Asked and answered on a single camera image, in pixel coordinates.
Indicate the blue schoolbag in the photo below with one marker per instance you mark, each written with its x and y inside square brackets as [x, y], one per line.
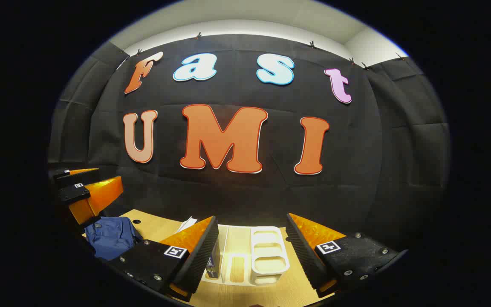
[111, 238]

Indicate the white bookshelf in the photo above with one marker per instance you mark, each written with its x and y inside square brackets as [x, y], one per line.
[267, 256]

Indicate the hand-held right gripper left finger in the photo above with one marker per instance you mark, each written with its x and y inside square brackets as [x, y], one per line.
[194, 260]

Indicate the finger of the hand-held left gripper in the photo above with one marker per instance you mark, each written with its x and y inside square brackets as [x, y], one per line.
[75, 175]
[75, 192]

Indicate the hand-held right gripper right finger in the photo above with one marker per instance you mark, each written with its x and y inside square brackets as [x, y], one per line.
[303, 251]

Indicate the blue cover book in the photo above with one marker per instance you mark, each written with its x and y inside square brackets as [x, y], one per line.
[213, 264]

